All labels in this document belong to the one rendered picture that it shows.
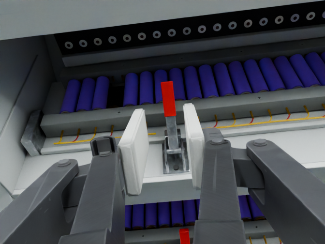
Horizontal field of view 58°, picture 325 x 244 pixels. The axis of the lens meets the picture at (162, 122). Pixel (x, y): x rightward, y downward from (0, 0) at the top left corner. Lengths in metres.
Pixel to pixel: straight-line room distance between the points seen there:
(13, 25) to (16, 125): 0.13
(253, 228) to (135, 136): 0.33
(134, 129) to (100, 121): 0.19
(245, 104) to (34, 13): 0.23
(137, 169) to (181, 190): 0.18
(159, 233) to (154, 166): 0.16
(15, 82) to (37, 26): 0.12
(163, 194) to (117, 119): 0.10
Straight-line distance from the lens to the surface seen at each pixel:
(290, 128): 0.36
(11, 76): 0.39
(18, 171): 0.37
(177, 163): 0.32
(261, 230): 0.46
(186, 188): 0.33
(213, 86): 0.37
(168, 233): 0.46
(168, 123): 0.30
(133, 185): 0.15
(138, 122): 0.18
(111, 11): 0.27
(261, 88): 0.38
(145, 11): 0.27
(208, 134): 0.17
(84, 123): 0.36
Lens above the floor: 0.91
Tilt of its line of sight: 24 degrees down
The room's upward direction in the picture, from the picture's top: 7 degrees counter-clockwise
